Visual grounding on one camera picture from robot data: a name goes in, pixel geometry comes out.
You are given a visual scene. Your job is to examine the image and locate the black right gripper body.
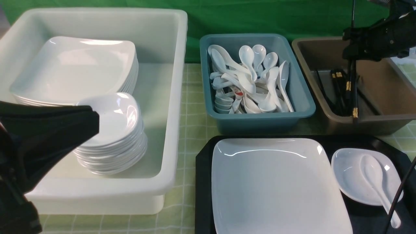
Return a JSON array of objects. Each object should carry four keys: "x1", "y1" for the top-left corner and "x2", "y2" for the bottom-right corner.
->
[{"x1": 342, "y1": 13, "x2": 416, "y2": 62}]

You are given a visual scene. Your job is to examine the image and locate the white ceramic soup spoon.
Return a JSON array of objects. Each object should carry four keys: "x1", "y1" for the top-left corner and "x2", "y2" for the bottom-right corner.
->
[{"x1": 360, "y1": 154, "x2": 401, "y2": 213}]

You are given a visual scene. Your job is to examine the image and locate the small white sauce bowl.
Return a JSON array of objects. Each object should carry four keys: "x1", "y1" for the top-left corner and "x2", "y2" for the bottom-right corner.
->
[{"x1": 331, "y1": 148, "x2": 401, "y2": 206}]

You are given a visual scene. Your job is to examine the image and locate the white square rice plate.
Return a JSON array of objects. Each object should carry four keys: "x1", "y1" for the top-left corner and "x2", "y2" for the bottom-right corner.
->
[{"x1": 211, "y1": 138, "x2": 353, "y2": 234}]

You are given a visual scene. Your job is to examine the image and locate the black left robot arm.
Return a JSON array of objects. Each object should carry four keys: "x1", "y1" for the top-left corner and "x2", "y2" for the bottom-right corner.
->
[{"x1": 0, "y1": 102, "x2": 99, "y2": 234}]

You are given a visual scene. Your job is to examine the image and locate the brown plastic bin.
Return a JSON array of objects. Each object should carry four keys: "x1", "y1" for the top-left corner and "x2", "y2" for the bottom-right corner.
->
[{"x1": 292, "y1": 37, "x2": 416, "y2": 135}]

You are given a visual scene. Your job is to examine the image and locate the bundle of black chopsticks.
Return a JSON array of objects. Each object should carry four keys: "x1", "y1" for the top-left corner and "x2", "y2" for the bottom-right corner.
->
[{"x1": 312, "y1": 69, "x2": 382, "y2": 117}]

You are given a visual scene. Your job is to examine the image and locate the green backdrop cloth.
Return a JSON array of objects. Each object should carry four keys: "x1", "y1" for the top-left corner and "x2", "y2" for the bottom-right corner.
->
[{"x1": 0, "y1": 0, "x2": 390, "y2": 64}]

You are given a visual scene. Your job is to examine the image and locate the pile of white soup spoons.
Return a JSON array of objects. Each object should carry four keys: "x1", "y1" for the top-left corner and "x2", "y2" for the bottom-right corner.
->
[{"x1": 207, "y1": 44, "x2": 294, "y2": 114}]

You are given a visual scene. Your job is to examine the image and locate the teal plastic bin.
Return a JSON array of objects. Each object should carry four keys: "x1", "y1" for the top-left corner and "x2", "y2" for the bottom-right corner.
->
[{"x1": 200, "y1": 33, "x2": 316, "y2": 135}]

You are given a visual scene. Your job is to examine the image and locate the black serving tray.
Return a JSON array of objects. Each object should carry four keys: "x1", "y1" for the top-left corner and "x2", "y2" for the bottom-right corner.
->
[{"x1": 195, "y1": 134, "x2": 416, "y2": 234}]

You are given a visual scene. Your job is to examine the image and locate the large white plastic tub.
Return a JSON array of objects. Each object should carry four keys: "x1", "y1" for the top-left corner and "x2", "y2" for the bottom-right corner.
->
[{"x1": 0, "y1": 7, "x2": 188, "y2": 215}]

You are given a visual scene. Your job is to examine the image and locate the green checked tablecloth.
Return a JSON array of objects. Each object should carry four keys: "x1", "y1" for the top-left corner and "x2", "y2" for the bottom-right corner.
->
[{"x1": 39, "y1": 63, "x2": 416, "y2": 234}]

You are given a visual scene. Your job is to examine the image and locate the stack of small white bowls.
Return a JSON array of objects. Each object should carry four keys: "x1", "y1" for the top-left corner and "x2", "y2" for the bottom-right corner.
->
[{"x1": 74, "y1": 92, "x2": 148, "y2": 175}]

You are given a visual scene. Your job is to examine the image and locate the stack of white square plates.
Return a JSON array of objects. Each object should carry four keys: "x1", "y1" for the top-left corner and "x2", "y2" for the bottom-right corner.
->
[{"x1": 9, "y1": 36, "x2": 137, "y2": 106}]

